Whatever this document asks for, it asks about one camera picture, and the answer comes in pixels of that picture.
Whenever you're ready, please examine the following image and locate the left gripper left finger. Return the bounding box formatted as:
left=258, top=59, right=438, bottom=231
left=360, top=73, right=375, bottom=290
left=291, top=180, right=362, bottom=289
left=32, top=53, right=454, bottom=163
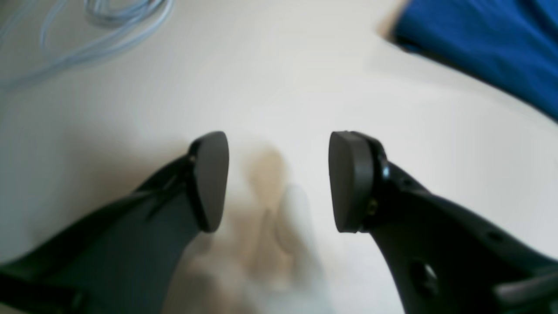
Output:
left=0, top=131, right=229, bottom=314

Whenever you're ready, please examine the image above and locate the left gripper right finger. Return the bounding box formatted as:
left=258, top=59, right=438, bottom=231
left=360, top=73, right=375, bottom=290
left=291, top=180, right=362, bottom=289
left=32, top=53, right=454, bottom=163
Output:
left=329, top=131, right=558, bottom=314

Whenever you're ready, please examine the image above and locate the dark blue t-shirt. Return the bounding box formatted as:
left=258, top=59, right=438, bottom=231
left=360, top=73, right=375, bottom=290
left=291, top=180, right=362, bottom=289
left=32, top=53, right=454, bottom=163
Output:
left=392, top=0, right=558, bottom=119

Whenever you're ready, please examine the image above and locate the coiled white cable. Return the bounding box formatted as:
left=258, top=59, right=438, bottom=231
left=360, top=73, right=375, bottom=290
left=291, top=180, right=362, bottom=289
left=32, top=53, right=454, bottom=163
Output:
left=0, top=0, right=175, bottom=88

